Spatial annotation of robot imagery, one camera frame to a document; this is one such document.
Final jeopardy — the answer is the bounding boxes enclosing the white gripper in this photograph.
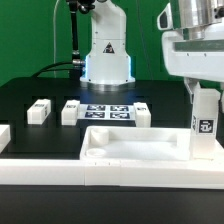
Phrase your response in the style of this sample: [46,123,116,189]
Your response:
[157,3,224,114]

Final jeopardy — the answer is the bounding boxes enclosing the white desk top tray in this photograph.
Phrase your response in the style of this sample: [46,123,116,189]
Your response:
[78,125,224,165]

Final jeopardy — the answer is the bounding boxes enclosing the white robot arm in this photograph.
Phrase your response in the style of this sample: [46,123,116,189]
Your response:
[80,0,224,102]

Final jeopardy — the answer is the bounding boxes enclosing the fiducial marker sheet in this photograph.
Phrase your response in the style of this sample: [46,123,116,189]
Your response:
[78,104,134,120]

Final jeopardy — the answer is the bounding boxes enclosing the white left fence piece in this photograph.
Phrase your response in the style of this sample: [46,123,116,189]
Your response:
[0,125,11,153]

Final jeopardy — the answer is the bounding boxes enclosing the white front fence wall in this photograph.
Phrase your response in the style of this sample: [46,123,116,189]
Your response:
[0,159,224,189]

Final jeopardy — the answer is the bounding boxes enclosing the white cable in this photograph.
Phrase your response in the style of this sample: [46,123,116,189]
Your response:
[53,0,63,69]

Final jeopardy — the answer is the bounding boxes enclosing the black cable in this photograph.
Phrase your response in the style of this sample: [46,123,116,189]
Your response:
[31,60,86,79]

